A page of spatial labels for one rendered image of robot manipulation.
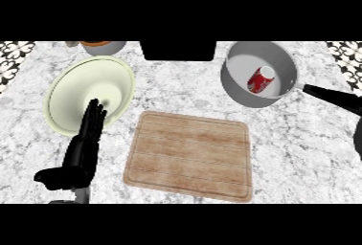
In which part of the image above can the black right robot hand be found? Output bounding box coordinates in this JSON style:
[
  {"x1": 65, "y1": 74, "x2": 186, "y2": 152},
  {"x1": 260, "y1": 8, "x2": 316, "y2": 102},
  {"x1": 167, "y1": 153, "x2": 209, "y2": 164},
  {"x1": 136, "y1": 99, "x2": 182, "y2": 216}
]
[{"x1": 352, "y1": 115, "x2": 362, "y2": 153}]

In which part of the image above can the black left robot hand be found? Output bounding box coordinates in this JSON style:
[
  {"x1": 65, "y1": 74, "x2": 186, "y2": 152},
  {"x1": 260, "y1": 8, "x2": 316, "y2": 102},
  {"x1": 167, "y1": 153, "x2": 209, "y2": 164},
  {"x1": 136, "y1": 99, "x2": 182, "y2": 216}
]
[{"x1": 33, "y1": 98, "x2": 110, "y2": 191}]

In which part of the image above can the wooden cutting board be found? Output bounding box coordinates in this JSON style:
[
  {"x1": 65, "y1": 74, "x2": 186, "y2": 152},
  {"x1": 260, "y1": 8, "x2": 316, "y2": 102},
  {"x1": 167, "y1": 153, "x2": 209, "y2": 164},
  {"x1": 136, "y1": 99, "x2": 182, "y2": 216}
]
[{"x1": 121, "y1": 110, "x2": 254, "y2": 204}]

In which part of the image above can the red can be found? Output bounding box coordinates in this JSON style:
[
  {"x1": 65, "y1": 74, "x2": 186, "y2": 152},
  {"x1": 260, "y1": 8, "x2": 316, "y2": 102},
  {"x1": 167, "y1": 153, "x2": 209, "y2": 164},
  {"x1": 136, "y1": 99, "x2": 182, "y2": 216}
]
[{"x1": 247, "y1": 65, "x2": 278, "y2": 95}]

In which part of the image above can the pale green bowl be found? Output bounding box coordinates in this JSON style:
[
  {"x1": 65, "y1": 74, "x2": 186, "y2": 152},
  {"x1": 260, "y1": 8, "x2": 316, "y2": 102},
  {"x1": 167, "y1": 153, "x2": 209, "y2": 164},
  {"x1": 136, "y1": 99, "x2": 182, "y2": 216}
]
[{"x1": 43, "y1": 55, "x2": 138, "y2": 138}]

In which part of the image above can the grey cup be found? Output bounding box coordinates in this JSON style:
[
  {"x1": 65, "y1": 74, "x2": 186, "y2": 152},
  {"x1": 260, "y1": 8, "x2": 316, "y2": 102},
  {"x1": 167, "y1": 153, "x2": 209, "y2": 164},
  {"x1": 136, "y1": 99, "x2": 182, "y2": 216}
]
[{"x1": 64, "y1": 41, "x2": 129, "y2": 57}]

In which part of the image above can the orange food in cup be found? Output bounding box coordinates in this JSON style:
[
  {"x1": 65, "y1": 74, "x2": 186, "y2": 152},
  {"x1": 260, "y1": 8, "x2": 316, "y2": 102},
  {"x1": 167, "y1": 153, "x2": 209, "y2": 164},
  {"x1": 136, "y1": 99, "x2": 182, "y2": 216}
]
[{"x1": 80, "y1": 41, "x2": 114, "y2": 47}]

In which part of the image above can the black appliance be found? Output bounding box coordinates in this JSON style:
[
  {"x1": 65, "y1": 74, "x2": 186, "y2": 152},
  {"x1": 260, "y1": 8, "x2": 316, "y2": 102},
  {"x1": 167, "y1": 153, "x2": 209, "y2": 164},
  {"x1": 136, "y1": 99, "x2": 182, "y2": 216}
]
[{"x1": 139, "y1": 41, "x2": 217, "y2": 62}]

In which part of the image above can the grey pot with black handle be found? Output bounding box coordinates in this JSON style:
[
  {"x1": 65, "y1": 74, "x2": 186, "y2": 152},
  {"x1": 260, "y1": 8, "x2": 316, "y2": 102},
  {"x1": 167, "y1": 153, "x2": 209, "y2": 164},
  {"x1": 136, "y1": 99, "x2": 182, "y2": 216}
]
[{"x1": 219, "y1": 41, "x2": 362, "y2": 117}]

